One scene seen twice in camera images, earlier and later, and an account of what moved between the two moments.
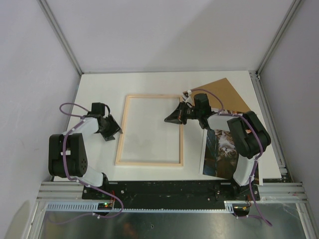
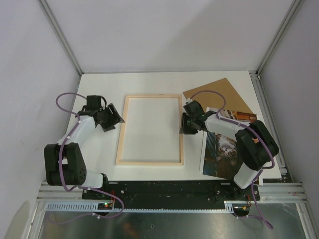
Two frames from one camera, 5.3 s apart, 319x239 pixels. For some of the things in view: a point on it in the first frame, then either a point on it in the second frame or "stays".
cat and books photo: (220, 154) stays
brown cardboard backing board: (231, 100) stays
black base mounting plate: (205, 191) stays
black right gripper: (178, 116) -> (184, 129)
